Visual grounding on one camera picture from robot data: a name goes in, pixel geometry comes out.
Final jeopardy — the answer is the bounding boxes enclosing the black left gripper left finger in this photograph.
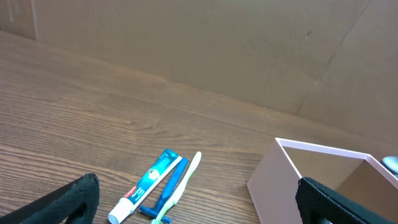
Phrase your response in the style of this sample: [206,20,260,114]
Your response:
[1,173,100,224]

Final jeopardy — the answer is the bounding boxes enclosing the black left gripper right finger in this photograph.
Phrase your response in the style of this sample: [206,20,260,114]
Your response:
[295,177,393,224]

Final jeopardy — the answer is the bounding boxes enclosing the white cardboard box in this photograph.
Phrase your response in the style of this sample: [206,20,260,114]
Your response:
[247,138,397,223]

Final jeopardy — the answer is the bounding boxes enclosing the clear pump soap bottle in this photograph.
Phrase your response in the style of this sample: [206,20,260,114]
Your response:
[381,156,398,177]

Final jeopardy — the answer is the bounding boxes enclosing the green white toothbrush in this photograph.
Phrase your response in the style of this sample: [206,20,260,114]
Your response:
[149,151,201,224]

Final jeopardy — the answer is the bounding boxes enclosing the white teal toothpaste tube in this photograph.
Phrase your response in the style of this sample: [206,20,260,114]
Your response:
[108,149,182,224]

